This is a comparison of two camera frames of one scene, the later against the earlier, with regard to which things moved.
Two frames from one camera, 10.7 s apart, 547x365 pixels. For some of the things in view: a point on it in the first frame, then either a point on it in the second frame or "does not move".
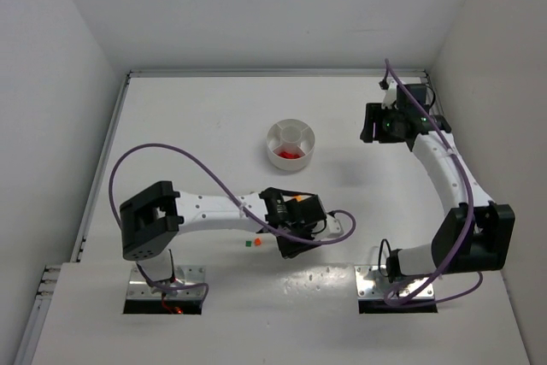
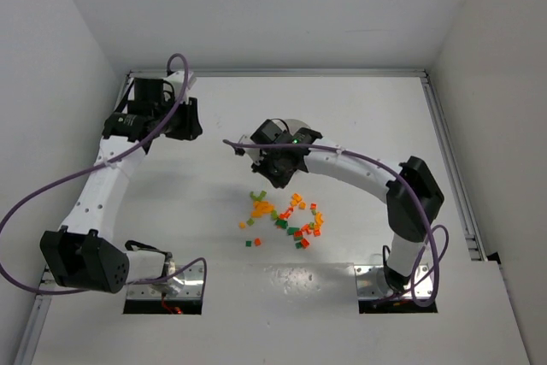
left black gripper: (297, 238) -> (188, 119)
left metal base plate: (138, 289) does not move
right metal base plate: (371, 285) does not move
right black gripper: (369, 123) -> (265, 169)
